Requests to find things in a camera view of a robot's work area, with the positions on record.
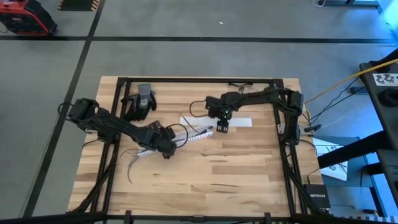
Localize small white marker sheet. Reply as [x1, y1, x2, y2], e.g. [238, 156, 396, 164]
[372, 72, 398, 88]

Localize black orange striped mat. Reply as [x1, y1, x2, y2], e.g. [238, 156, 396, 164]
[57, 0, 101, 12]

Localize white slotted cable duct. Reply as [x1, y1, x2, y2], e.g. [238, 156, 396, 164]
[136, 124, 215, 158]

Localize white duct cover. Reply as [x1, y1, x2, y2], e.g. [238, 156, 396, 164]
[179, 115, 253, 128]

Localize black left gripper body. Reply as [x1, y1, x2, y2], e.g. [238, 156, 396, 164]
[145, 120, 178, 158]

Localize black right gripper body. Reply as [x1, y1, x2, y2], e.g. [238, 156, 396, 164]
[204, 93, 240, 121]

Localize black right camera cable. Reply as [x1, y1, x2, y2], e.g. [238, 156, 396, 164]
[188, 99, 208, 119]

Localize black Netgear network switch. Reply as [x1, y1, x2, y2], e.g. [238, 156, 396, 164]
[303, 183, 331, 215]

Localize black camera cable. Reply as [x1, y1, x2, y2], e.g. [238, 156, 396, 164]
[166, 123, 190, 149]
[188, 99, 208, 119]

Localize yellow cable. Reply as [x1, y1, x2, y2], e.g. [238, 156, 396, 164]
[303, 58, 398, 105]

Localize black floor cables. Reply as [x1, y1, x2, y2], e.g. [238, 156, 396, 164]
[308, 76, 369, 125]

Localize red black machine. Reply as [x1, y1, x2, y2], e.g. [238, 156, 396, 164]
[0, 0, 58, 37]

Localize black tape roll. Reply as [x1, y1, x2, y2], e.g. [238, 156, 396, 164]
[377, 88, 398, 108]

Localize grey black work glove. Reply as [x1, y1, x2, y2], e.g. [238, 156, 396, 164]
[136, 83, 158, 112]

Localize black bracket with cable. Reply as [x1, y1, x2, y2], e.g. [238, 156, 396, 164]
[228, 82, 254, 95]

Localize black left camera cable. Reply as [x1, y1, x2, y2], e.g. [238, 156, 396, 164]
[166, 123, 190, 149]

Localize black aluminium table frame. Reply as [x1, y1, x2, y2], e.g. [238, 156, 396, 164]
[67, 76, 313, 218]

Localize black desk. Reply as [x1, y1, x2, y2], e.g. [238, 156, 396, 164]
[317, 48, 398, 215]

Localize large white marker sheet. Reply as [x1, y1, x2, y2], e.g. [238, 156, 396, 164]
[312, 138, 349, 182]

